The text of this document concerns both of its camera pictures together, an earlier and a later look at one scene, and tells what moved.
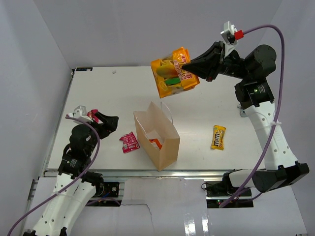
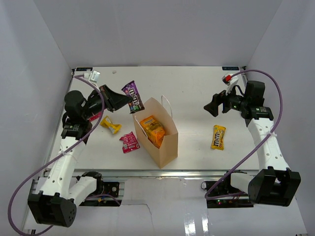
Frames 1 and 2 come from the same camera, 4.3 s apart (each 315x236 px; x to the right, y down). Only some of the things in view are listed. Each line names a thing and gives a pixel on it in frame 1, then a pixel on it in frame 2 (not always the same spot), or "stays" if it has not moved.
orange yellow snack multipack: [170, 76] -> [155, 132]
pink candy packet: [130, 142] stays
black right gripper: [208, 65] -> [217, 100]
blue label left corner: [84, 69] stays
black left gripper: [110, 125] -> [113, 101]
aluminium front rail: [53, 173] stays
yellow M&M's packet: [218, 137] stays
